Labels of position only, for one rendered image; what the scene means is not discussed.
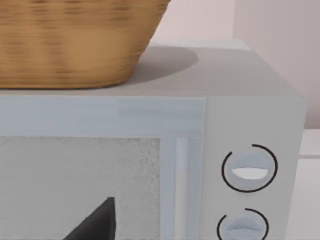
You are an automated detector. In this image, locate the large pale microwave knob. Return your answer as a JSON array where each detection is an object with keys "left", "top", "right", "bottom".
[{"left": 228, "top": 147, "right": 272, "bottom": 189}]

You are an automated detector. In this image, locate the woven wicker basket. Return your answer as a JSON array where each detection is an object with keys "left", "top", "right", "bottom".
[{"left": 0, "top": 0, "right": 172, "bottom": 90}]

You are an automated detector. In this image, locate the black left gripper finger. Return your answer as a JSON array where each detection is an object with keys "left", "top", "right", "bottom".
[{"left": 62, "top": 196, "right": 118, "bottom": 240}]

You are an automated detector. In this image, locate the small pale microwave knob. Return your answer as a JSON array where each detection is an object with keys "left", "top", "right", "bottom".
[{"left": 223, "top": 212, "right": 264, "bottom": 240}]

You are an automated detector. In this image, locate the pale microwave oven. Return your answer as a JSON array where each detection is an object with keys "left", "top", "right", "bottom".
[{"left": 0, "top": 37, "right": 308, "bottom": 240}]

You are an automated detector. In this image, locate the pale microwave door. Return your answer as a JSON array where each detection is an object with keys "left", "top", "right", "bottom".
[{"left": 0, "top": 96, "right": 207, "bottom": 240}]

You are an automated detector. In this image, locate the white microwave door handle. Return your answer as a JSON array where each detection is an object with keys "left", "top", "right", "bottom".
[{"left": 174, "top": 136, "right": 189, "bottom": 240}]

